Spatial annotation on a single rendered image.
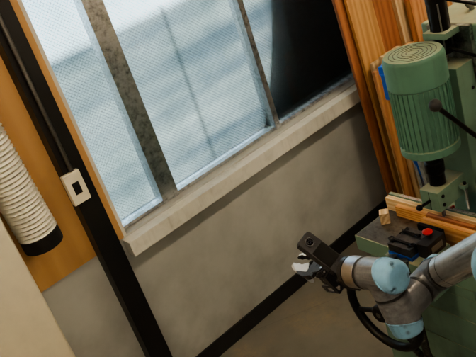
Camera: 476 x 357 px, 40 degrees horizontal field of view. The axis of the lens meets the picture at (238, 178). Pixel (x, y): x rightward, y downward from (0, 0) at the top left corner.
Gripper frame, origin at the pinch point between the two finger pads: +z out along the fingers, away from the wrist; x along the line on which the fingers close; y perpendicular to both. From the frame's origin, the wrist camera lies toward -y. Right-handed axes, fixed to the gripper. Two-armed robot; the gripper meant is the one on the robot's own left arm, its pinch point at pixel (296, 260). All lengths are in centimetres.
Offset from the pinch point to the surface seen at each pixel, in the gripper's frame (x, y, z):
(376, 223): 44, 36, 33
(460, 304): 29, 55, 0
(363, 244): 35, 36, 33
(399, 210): 51, 37, 27
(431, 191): 50, 28, 5
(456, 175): 60, 31, 4
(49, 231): -20, -31, 105
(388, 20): 182, 31, 120
